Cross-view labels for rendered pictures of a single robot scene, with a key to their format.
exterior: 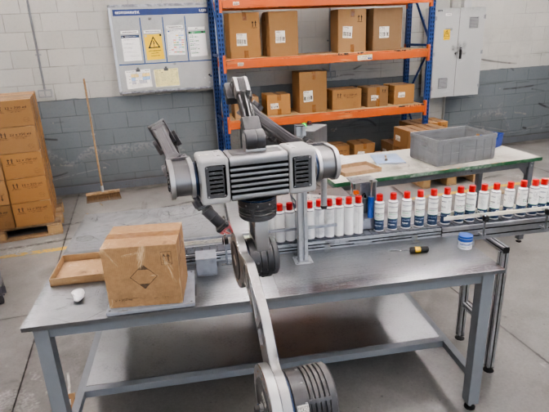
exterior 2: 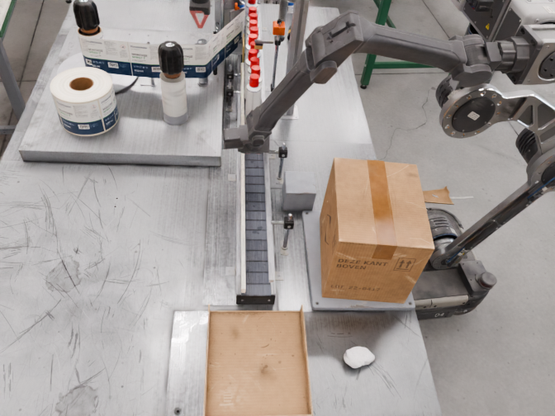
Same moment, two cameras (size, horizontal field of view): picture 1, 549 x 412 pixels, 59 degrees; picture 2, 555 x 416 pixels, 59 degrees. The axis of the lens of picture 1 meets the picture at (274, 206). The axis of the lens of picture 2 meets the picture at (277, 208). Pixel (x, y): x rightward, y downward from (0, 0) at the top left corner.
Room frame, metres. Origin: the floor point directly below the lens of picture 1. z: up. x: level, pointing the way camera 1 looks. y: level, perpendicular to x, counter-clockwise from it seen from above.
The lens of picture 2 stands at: (2.14, 1.46, 2.07)
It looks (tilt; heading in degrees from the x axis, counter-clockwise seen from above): 49 degrees down; 270
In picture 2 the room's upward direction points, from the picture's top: 8 degrees clockwise
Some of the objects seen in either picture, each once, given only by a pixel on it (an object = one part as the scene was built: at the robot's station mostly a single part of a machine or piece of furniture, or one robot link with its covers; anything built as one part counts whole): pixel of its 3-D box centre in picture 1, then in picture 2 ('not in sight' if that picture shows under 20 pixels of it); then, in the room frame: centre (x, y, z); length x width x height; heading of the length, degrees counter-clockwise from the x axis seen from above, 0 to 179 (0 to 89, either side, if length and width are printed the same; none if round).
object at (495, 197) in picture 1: (495, 201); not in sight; (2.46, -1.20, 0.98); 0.05 x 0.05 x 0.20
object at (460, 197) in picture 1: (459, 204); not in sight; (2.44, -0.99, 0.98); 0.05 x 0.05 x 0.20
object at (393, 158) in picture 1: (386, 158); not in sight; (4.12, -1.00, 0.81); 0.32 x 0.24 x 0.01; 1
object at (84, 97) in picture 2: not in sight; (86, 101); (2.86, 0.12, 0.95); 0.20 x 0.20 x 0.14
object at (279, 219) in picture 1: (279, 222); (254, 92); (2.28, -0.02, 0.98); 0.05 x 0.05 x 0.20
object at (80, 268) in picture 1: (88, 266); (257, 359); (2.14, 0.92, 0.85); 0.30 x 0.26 x 0.04; 99
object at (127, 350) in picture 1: (263, 304); not in sight; (2.47, 0.09, 0.40); 2.04 x 1.25 x 0.81; 99
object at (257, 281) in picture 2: (287, 244); (251, 111); (2.29, -0.06, 0.86); 1.65 x 0.08 x 0.04; 99
